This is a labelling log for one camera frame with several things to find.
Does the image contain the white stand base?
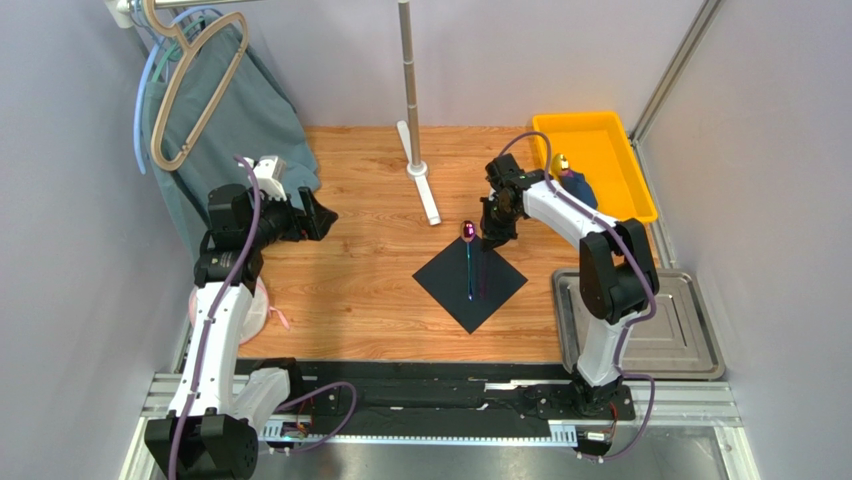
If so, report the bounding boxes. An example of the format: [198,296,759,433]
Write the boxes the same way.
[396,120,441,226]

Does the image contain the aluminium frame rail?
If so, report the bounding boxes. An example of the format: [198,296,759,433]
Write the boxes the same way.
[119,372,760,480]

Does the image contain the metal stand pole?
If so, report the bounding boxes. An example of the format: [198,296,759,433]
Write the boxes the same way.
[397,0,427,178]

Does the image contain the metal tray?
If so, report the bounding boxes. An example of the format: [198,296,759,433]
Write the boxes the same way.
[551,268,725,381]

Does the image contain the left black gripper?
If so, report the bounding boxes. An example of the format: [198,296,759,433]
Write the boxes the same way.
[244,187,337,251]

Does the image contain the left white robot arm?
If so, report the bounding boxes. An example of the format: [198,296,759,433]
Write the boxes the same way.
[144,184,338,479]

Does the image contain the teal hanging cloth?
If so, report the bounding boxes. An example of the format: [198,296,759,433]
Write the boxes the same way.
[152,26,321,261]

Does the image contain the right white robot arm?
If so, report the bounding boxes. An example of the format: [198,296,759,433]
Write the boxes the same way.
[480,154,659,418]

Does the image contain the beige clothes hanger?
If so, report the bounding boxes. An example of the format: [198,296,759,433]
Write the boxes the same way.
[142,0,250,173]

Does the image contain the yellow plastic bin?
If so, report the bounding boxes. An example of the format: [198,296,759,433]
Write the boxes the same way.
[532,111,658,225]

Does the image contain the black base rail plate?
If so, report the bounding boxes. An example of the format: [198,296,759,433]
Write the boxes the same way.
[179,357,637,441]

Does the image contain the iridescent purple spoon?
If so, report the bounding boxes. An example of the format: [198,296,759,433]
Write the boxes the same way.
[460,220,476,301]

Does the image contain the green clothes hanger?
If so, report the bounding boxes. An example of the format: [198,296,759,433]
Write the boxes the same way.
[153,16,207,81]

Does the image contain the black paper napkin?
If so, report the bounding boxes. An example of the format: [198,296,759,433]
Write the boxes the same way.
[413,237,527,334]

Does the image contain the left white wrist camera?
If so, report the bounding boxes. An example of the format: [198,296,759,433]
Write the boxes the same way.
[244,155,287,201]

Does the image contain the rolled dark blue napkin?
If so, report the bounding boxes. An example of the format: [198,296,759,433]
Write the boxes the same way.
[559,170,598,210]

